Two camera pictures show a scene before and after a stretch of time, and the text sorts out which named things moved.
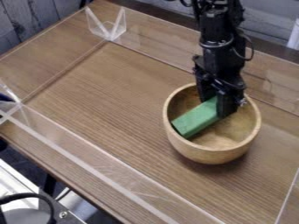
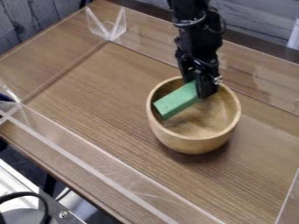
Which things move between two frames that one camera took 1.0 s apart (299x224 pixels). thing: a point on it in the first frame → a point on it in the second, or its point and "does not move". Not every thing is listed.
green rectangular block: (196, 118) → (176, 100)
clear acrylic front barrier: (97, 164) does not move
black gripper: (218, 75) → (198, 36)
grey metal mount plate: (62, 215) does not move
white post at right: (293, 38) does not move
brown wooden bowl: (221, 140) → (200, 128)
